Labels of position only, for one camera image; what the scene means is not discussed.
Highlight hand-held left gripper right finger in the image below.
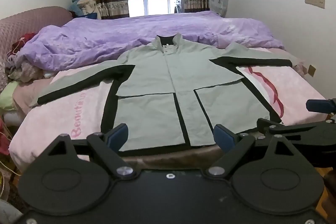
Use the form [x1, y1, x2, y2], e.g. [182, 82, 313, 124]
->
[206, 124, 292, 179]

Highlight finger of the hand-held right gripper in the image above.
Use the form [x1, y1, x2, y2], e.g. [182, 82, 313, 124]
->
[257, 118, 336, 146]
[306, 98, 336, 113]

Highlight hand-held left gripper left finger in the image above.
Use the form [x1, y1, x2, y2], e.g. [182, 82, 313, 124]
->
[47, 123, 137, 178]

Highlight grey-green jacket with black trim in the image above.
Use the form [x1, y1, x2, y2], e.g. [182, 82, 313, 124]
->
[29, 33, 293, 157]

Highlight pile of crumpled clothes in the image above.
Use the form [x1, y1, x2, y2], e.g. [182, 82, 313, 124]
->
[5, 49, 57, 83]

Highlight pink bed sheet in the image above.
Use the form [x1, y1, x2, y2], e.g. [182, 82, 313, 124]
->
[9, 47, 327, 170]

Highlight purple blanket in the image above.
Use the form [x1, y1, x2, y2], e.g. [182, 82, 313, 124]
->
[14, 10, 286, 73]

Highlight light green pillow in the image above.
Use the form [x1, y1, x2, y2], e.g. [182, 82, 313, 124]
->
[0, 81, 21, 111]

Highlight cream plush toy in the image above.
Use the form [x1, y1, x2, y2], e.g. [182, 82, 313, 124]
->
[79, 0, 102, 20]

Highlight blue plush toy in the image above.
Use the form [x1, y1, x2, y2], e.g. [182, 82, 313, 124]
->
[68, 0, 90, 17]

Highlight pink quilted headboard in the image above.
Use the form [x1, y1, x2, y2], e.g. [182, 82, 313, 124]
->
[0, 6, 74, 77]

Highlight beige wall switch plate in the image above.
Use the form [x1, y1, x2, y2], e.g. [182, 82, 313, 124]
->
[304, 0, 326, 9]

